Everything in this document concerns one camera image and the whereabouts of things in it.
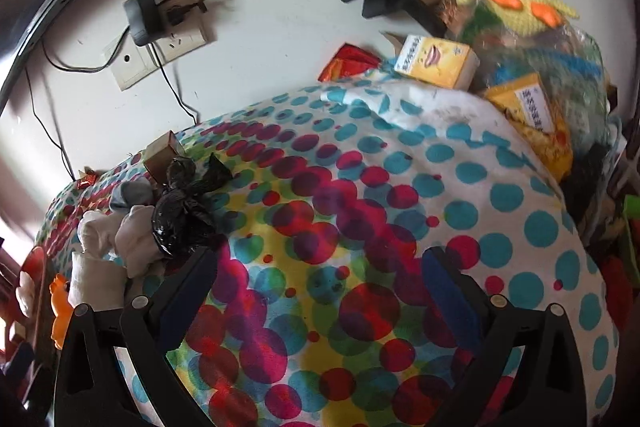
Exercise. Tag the black plastic bag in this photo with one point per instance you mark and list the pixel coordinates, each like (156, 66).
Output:
(180, 212)

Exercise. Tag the black power adapter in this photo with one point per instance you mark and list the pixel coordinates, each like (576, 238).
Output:
(142, 19)

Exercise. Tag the small brown box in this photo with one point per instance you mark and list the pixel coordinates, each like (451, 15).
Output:
(162, 154)

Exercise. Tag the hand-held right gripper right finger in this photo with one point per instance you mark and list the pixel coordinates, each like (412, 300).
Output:
(445, 287)

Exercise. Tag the orange box with white label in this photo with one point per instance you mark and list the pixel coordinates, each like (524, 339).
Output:
(520, 99)

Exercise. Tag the orange rubber duck toy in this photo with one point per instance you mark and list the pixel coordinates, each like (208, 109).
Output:
(60, 307)

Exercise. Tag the yellow snack packet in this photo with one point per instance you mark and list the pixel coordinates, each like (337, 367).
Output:
(550, 152)

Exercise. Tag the pale grey sock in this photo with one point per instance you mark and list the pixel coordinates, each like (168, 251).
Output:
(130, 194)

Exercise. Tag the polka dot blanket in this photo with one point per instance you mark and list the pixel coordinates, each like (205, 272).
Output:
(350, 187)

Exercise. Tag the white and yellow box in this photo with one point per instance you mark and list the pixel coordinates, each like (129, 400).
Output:
(430, 57)

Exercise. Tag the red snack packet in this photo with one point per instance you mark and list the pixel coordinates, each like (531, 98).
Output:
(347, 62)

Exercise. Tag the black flat television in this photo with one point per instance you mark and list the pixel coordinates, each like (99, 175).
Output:
(20, 7)

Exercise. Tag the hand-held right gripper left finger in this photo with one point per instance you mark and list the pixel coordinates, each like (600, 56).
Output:
(187, 292)

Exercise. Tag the round red basin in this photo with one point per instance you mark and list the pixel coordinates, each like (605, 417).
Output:
(35, 264)

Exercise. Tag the small red woven object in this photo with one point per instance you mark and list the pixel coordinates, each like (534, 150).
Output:
(87, 179)

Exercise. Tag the clear bag of knitted items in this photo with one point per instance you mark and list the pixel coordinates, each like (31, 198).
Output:
(550, 62)

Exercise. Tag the clear plastic bag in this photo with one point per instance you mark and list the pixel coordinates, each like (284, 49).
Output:
(100, 232)

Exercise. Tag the dark cloth pile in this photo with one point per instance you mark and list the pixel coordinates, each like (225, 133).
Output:
(592, 167)

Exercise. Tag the white wall socket plate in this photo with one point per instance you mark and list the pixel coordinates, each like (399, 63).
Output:
(125, 67)

